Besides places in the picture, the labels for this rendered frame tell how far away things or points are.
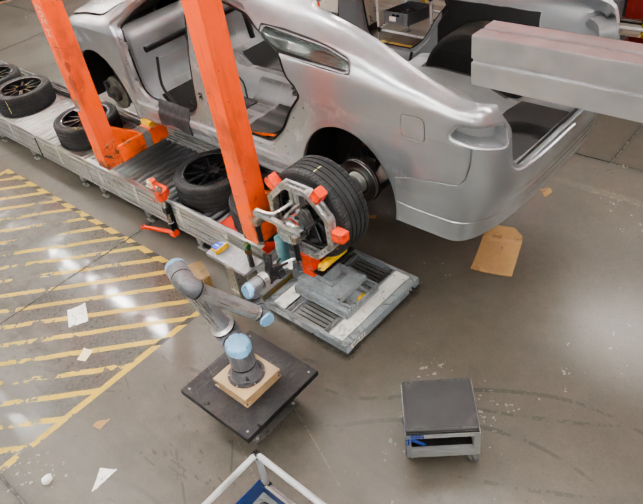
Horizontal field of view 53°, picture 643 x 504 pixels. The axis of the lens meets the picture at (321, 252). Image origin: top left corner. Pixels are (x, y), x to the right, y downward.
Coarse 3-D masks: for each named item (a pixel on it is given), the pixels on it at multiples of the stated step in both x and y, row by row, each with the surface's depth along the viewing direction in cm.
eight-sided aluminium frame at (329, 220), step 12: (288, 180) 406; (276, 192) 414; (300, 192) 395; (276, 204) 432; (312, 204) 394; (324, 204) 395; (276, 216) 432; (324, 216) 393; (312, 252) 427; (324, 252) 415
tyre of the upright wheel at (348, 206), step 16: (304, 160) 413; (320, 160) 409; (288, 176) 410; (304, 176) 398; (320, 176) 397; (336, 176) 400; (336, 192) 395; (352, 192) 401; (336, 208) 394; (352, 208) 400; (352, 224) 403; (304, 240) 440; (352, 240) 413
